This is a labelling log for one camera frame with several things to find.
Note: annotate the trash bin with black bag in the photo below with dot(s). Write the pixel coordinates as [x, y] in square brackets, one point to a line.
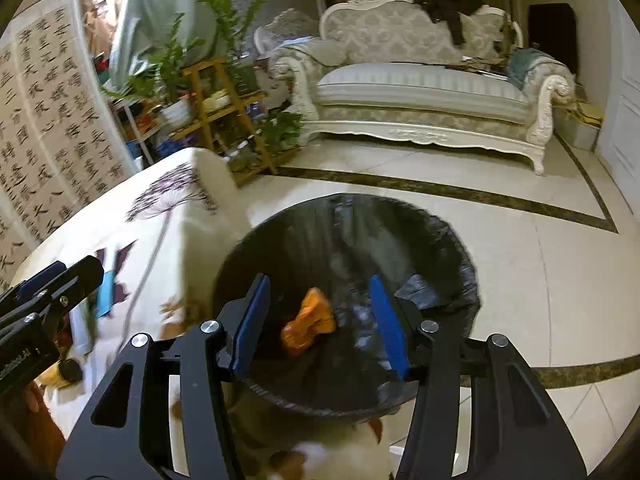
[350, 240]

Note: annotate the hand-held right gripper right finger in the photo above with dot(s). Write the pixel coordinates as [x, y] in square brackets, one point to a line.
[390, 330]

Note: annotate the calligraphy wall hanging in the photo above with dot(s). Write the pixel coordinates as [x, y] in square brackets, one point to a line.
[55, 125]

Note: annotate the grey storage box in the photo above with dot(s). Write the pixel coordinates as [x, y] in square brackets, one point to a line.
[575, 132]

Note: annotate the potted plant in white pot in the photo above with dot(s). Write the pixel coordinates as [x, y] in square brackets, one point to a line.
[175, 110]

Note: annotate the blue plastic crate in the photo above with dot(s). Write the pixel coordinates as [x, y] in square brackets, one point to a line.
[182, 141]

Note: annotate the yellow flower pot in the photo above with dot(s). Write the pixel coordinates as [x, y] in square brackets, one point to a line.
[216, 101]

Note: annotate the person's left forearm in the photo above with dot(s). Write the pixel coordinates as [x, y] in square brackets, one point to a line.
[45, 425]

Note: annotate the floral printed tablecloth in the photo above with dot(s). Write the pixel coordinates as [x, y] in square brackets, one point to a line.
[150, 260]

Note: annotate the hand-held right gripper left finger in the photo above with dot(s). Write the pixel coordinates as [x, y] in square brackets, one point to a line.
[249, 330]

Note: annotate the ornate cream sofa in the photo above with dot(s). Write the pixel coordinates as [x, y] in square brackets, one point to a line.
[420, 90]

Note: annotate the wooden plant stand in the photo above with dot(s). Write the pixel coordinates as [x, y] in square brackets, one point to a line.
[200, 82]

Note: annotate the grey-green curtain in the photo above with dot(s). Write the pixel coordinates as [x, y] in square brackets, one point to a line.
[150, 10]

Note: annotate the white squeeze tube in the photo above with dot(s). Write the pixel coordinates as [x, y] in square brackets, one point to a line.
[82, 332]

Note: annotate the tall green leafy plant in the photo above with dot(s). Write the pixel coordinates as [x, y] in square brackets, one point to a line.
[230, 25]

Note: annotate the orange wrapper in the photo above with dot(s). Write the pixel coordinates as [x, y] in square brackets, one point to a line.
[307, 325]

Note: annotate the black garment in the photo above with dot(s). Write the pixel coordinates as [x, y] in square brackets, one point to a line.
[445, 2]

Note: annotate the teal blanket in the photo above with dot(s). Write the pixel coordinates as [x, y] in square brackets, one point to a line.
[525, 67]

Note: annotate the small green floor plant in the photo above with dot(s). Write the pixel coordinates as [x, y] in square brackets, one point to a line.
[282, 130]

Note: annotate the white door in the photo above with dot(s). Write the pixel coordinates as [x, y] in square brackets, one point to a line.
[620, 110]

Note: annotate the pile of papers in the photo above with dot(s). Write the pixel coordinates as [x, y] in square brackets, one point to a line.
[475, 64]

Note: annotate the white metal shelf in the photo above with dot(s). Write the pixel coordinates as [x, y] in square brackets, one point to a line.
[135, 125]

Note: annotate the blue and white tube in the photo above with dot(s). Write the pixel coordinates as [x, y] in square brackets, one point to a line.
[105, 292]

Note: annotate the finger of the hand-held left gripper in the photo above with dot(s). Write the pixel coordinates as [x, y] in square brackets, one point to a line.
[37, 282]
[82, 272]

